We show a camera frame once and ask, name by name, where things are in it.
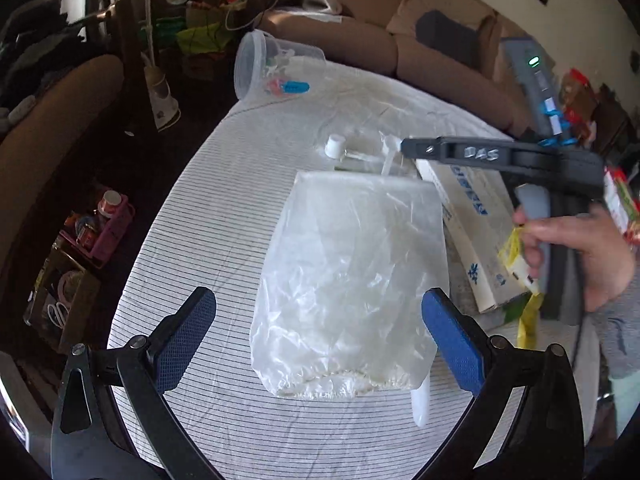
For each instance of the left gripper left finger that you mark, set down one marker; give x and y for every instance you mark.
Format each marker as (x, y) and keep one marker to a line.
(89, 439)

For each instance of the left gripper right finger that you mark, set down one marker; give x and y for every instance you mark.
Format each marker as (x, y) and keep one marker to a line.
(524, 419)

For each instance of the yellow sachet strip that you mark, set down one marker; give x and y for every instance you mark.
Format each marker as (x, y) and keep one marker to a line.
(511, 256)

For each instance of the clear plastic cup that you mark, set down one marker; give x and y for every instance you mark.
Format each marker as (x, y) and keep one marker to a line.
(269, 67)

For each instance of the grey sleeve forearm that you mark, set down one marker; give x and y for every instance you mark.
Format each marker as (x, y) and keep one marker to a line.
(617, 327)

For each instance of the person right hand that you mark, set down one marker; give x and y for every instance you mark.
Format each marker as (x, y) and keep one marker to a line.
(608, 263)

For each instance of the white blue flat box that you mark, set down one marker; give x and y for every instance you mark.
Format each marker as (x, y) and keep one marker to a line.
(478, 215)

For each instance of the dark lumbar cushion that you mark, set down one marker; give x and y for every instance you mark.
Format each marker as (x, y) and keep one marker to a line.
(438, 32)

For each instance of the pink storage basket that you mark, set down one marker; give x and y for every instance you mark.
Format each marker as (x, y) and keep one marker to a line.
(97, 235)

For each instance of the white plastic bag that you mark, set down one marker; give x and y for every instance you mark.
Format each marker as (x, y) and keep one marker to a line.
(338, 308)

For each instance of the brown square pillow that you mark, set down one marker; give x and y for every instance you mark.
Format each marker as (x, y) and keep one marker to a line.
(473, 14)

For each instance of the brown sofa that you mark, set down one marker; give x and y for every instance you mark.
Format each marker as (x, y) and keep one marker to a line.
(361, 40)

